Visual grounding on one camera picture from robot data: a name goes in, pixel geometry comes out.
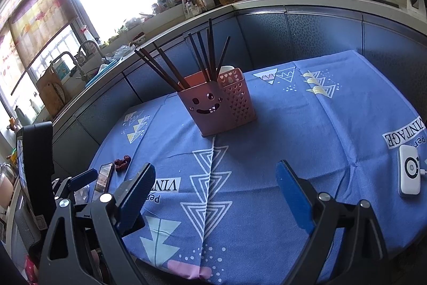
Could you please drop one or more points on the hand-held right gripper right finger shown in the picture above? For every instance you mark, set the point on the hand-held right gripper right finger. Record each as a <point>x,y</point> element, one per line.
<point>293,195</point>

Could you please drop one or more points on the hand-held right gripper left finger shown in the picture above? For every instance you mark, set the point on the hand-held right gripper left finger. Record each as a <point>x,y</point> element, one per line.
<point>136,198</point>

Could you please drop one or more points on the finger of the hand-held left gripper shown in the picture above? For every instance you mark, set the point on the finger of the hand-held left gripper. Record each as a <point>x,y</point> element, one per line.
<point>83,178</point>

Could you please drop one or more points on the pink plastic utensil holder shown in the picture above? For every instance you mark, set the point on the pink plastic utensil holder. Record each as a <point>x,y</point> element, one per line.
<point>206,111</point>

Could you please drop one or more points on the bundle of wooden chopsticks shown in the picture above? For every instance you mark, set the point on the bundle of wooden chopsticks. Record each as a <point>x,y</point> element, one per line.
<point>210,54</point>

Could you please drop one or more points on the person's left forearm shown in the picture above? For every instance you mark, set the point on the person's left forearm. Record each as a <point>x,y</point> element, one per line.
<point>31,271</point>

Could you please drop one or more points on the smartphone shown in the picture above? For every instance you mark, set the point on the smartphone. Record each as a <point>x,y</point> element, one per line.
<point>103,180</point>

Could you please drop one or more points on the cluster of red dates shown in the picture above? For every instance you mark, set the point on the cluster of red dates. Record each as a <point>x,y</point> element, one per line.
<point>121,164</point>

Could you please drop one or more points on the pink kitchen appliance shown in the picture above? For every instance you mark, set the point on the pink kitchen appliance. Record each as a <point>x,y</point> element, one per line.
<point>5,193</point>

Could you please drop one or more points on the grey thermos bottle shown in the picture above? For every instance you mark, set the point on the grey thermos bottle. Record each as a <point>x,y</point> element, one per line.
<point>20,115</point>

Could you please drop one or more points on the blue printed tablecloth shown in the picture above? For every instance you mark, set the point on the blue printed tablecloth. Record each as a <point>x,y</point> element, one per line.
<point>300,138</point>

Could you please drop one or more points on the wooden cutting board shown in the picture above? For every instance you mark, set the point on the wooden cutting board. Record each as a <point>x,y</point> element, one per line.
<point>50,91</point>

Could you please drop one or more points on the blue printed box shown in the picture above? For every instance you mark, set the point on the blue printed box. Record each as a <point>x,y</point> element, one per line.
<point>61,69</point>

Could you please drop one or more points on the blue plastic tray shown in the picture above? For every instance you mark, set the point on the blue plastic tray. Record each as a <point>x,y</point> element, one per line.
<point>100,73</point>

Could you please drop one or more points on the tall steel faucet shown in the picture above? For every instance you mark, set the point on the tall steel faucet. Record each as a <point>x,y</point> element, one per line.
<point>65,53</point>

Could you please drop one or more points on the white power bank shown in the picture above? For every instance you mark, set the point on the white power bank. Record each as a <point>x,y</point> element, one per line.
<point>409,171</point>

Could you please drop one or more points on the clear plastic bag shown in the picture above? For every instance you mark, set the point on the clear plastic bag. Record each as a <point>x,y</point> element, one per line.
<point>120,53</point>

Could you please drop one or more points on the curved steel faucet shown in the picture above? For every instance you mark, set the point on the curved steel faucet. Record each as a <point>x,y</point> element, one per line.
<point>90,41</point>

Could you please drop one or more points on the white spray bottle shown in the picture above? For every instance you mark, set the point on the white spray bottle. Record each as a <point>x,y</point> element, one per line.
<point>88,35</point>

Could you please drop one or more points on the white inner cup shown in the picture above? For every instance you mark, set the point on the white inner cup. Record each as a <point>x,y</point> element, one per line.
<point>225,70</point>

